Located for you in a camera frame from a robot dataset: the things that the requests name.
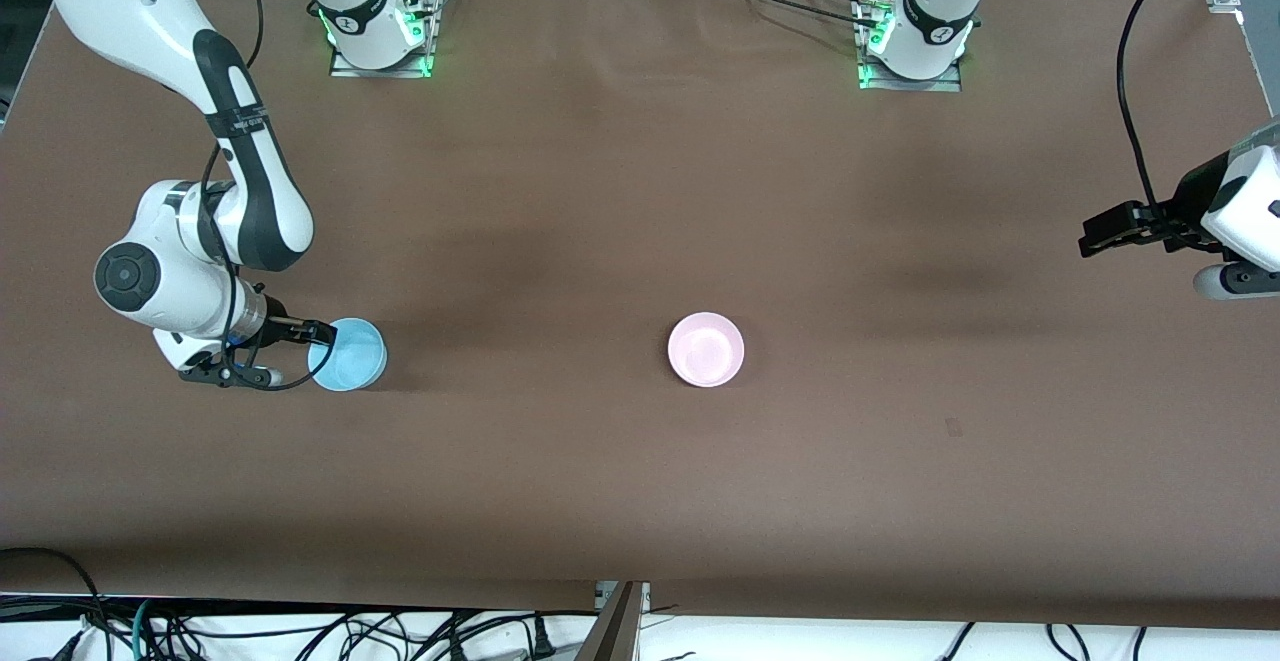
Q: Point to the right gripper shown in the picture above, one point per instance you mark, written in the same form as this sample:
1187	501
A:
283	327

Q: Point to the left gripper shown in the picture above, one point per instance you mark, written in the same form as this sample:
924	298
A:
1188	203

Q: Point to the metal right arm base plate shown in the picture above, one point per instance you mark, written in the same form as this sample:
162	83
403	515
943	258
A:
345	72

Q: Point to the pink bowl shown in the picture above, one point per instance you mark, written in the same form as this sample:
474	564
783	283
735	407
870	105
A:
705	349

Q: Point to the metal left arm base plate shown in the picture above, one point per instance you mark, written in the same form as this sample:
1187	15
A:
945	86

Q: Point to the brown table cover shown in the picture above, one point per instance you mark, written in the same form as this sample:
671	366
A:
640	501

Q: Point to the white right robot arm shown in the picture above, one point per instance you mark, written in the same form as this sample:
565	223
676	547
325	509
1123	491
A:
130	1

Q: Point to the black power plug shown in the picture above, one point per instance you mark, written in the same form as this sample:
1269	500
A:
543	638

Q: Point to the aluminium post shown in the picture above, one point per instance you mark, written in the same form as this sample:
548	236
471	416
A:
615	626

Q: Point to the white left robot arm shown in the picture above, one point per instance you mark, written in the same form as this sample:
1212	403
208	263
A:
940	1

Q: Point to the blue bowl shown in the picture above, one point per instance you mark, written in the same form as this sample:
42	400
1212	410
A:
350	356

